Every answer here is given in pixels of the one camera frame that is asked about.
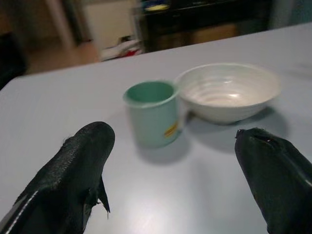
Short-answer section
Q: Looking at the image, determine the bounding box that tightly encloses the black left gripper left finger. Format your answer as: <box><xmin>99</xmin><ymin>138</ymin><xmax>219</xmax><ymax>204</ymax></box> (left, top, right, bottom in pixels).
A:
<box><xmin>0</xmin><ymin>121</ymin><xmax>116</xmax><ymax>234</ymax></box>

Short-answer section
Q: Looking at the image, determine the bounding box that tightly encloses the mint green ceramic cup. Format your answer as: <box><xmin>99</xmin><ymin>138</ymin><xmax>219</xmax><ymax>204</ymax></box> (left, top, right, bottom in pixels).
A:
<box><xmin>122</xmin><ymin>80</ymin><xmax>184</xmax><ymax>149</ymax></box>

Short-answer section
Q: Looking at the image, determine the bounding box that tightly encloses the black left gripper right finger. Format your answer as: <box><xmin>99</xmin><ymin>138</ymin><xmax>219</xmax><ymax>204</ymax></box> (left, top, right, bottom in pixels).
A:
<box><xmin>234</xmin><ymin>127</ymin><xmax>312</xmax><ymax>234</ymax></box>

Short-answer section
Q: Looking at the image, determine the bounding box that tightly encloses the white and red clutter pile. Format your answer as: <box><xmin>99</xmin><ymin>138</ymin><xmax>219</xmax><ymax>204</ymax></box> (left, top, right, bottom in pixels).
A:
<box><xmin>100</xmin><ymin>36</ymin><xmax>144</xmax><ymax>61</ymax></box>

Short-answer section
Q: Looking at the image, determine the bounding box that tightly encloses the dark chair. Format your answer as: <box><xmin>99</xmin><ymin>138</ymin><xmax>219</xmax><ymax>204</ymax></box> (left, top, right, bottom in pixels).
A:
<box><xmin>0</xmin><ymin>31</ymin><xmax>27</xmax><ymax>91</ymax></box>

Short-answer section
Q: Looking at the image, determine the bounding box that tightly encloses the dark wooden shelf cabinet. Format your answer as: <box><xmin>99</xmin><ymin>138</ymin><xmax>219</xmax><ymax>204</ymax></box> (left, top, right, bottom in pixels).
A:
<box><xmin>140</xmin><ymin>0</ymin><xmax>273</xmax><ymax>53</ymax></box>

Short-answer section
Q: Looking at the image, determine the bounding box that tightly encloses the white ribbed ceramic bowl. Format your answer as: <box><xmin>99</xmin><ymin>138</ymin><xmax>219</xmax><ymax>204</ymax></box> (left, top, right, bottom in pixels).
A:
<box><xmin>174</xmin><ymin>62</ymin><xmax>281</xmax><ymax>124</ymax></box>

